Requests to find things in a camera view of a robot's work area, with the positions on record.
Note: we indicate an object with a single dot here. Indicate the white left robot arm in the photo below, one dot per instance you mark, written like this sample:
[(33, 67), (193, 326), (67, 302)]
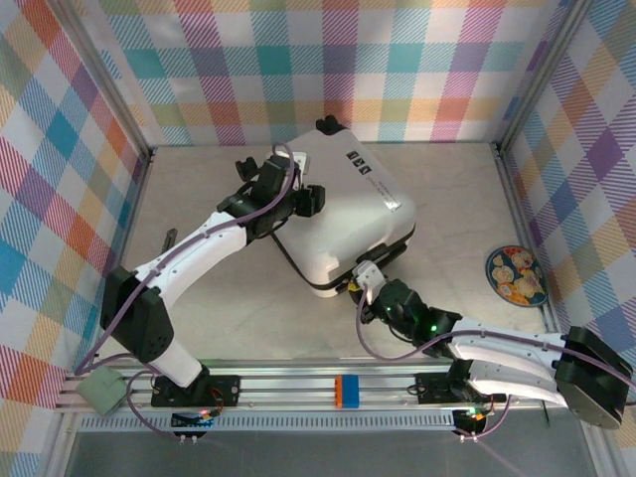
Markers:
[(199, 243)]

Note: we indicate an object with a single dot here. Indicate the aluminium table side rail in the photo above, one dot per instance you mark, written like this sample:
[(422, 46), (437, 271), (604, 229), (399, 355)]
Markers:
[(525, 238), (124, 238)]

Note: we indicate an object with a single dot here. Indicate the aluminium frame post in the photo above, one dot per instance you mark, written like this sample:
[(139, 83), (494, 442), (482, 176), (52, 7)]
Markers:
[(539, 74), (107, 74)]

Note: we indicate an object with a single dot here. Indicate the green square wallet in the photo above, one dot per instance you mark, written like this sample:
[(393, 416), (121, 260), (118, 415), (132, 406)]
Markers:
[(102, 390)]

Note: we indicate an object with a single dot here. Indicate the round cartoon print plate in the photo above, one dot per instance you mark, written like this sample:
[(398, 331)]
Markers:
[(517, 275)]

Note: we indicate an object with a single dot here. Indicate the white hard-shell suitcase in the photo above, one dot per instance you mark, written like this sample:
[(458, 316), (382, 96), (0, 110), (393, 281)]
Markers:
[(358, 223)]

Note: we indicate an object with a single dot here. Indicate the blue and orange block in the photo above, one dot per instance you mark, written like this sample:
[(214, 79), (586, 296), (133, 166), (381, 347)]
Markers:
[(348, 391)]

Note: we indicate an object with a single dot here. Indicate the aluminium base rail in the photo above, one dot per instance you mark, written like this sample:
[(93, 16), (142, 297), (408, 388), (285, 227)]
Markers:
[(288, 392)]

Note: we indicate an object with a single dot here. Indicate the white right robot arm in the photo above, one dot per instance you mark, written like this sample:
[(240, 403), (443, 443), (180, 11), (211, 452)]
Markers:
[(497, 348)]

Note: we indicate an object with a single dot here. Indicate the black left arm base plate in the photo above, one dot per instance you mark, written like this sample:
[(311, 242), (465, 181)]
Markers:
[(231, 392)]

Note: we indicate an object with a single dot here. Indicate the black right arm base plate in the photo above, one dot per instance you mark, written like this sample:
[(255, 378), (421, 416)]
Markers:
[(428, 390)]

